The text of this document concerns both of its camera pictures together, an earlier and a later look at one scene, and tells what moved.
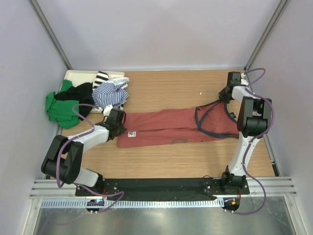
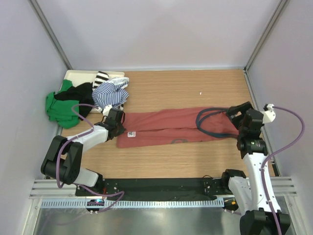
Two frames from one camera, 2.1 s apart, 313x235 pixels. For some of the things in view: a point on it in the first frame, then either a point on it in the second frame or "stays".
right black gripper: x=222 y=97 to x=242 y=108
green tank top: x=60 y=111 stays
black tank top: x=83 y=93 stays
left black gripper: x=122 y=129 stays
